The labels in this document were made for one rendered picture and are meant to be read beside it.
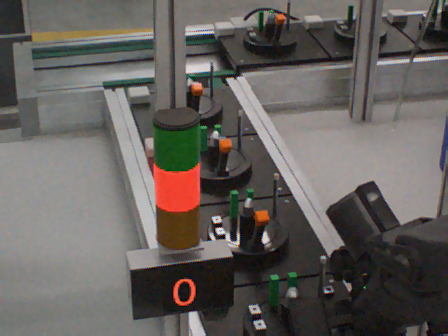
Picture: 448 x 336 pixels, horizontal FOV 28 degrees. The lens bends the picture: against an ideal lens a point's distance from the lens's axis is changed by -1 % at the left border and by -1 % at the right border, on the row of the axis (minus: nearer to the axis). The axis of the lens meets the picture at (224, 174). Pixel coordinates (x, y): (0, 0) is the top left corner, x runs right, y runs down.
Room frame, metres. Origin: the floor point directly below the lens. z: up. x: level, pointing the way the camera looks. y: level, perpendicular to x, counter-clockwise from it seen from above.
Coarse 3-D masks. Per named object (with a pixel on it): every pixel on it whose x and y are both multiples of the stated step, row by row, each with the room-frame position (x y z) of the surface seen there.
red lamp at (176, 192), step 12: (156, 168) 0.82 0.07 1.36; (156, 180) 0.82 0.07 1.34; (168, 180) 0.81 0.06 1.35; (180, 180) 0.81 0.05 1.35; (192, 180) 0.82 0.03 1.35; (156, 192) 0.83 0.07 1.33; (168, 192) 0.81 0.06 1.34; (180, 192) 0.81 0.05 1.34; (192, 192) 0.82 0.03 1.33; (168, 204) 0.81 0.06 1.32; (180, 204) 0.81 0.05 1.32; (192, 204) 0.82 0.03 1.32
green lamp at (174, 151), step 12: (156, 132) 0.82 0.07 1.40; (168, 132) 0.81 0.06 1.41; (180, 132) 0.81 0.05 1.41; (192, 132) 0.82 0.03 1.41; (156, 144) 0.82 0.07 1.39; (168, 144) 0.81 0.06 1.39; (180, 144) 0.81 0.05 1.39; (192, 144) 0.82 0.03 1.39; (156, 156) 0.82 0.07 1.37; (168, 156) 0.81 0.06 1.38; (180, 156) 0.81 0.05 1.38; (192, 156) 0.82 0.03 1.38; (168, 168) 0.81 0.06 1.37; (180, 168) 0.81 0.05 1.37; (192, 168) 0.82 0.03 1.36
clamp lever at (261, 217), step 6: (258, 210) 1.20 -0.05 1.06; (264, 210) 1.18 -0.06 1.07; (258, 216) 1.17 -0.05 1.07; (264, 216) 1.17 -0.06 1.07; (258, 222) 1.17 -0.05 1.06; (264, 222) 1.17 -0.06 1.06; (258, 228) 1.18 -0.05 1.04; (264, 228) 1.18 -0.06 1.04; (258, 234) 1.19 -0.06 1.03; (252, 240) 1.20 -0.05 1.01; (258, 240) 1.19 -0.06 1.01
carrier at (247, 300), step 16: (320, 272) 1.05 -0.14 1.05; (240, 288) 1.12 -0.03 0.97; (256, 288) 1.12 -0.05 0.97; (272, 288) 1.05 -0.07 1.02; (288, 288) 1.06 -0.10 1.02; (304, 288) 1.12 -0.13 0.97; (320, 288) 1.05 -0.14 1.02; (336, 288) 1.12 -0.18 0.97; (240, 304) 1.08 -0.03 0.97; (256, 304) 1.04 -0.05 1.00; (272, 304) 1.05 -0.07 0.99; (288, 304) 1.01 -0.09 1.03; (208, 320) 1.04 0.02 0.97; (224, 320) 1.04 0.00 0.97; (240, 320) 1.04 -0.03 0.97; (256, 320) 1.01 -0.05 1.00; (272, 320) 1.01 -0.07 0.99
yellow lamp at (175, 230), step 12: (156, 204) 0.83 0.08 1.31; (156, 216) 0.83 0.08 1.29; (168, 216) 0.81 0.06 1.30; (180, 216) 0.81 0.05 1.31; (192, 216) 0.82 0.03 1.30; (156, 228) 0.83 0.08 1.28; (168, 228) 0.81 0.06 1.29; (180, 228) 0.81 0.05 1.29; (192, 228) 0.82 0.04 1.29; (168, 240) 0.81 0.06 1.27; (180, 240) 0.81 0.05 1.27; (192, 240) 0.82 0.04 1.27
